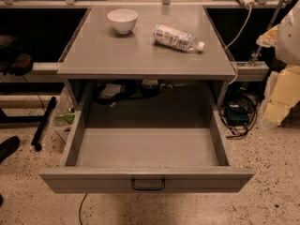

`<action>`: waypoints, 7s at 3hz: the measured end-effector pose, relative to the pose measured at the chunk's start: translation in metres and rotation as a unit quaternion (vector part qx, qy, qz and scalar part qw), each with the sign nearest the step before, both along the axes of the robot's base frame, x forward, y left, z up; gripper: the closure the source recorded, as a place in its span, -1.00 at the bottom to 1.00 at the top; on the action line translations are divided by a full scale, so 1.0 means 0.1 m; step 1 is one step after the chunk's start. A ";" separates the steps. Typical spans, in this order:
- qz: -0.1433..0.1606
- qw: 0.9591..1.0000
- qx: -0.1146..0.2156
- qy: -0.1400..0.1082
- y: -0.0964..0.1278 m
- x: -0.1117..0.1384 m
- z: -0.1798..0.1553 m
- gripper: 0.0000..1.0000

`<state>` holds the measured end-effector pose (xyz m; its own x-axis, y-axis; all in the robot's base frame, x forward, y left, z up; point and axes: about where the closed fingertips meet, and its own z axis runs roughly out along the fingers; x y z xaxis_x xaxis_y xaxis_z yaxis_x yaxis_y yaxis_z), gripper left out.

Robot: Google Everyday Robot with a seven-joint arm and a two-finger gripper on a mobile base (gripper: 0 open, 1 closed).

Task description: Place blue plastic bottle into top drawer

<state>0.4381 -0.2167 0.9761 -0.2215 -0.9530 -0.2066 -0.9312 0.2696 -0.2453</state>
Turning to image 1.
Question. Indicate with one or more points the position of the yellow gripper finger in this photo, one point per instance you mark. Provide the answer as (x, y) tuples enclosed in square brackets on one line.
[(269, 38), (281, 94)]

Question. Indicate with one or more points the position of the clear plastic water bottle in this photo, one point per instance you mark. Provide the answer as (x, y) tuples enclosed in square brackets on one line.
[(176, 39)]

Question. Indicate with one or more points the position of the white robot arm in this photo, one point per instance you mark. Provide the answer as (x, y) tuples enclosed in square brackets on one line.
[(287, 48)]

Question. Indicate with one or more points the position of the grey open top drawer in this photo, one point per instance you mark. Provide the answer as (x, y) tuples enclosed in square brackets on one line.
[(176, 136)]

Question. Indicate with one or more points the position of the white ceramic bowl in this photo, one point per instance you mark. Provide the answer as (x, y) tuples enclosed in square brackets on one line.
[(123, 20)]

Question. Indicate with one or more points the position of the grey cabinet table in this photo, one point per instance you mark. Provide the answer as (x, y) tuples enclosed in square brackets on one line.
[(100, 53)]

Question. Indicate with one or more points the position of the green plastic bag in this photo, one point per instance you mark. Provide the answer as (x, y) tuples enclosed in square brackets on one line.
[(67, 117)]

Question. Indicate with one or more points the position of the black rod on floor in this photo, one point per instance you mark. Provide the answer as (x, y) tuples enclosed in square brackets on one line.
[(44, 118)]

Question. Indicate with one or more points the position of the black shoe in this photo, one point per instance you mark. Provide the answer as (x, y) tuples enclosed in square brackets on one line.
[(8, 147)]

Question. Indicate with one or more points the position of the black drawer handle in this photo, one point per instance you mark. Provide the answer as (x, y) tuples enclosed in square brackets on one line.
[(148, 185)]

